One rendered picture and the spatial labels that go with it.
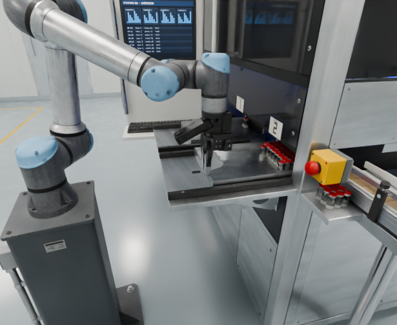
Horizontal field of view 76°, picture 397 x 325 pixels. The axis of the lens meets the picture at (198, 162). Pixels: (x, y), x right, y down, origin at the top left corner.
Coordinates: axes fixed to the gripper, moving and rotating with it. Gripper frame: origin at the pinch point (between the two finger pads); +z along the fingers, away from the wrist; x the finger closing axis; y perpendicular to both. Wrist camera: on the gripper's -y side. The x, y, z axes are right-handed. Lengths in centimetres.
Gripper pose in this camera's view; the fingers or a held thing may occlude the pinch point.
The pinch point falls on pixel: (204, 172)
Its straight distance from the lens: 82.6
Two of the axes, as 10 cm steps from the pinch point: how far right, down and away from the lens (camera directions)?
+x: -2.2, -4.4, 8.7
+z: -0.1, 8.9, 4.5
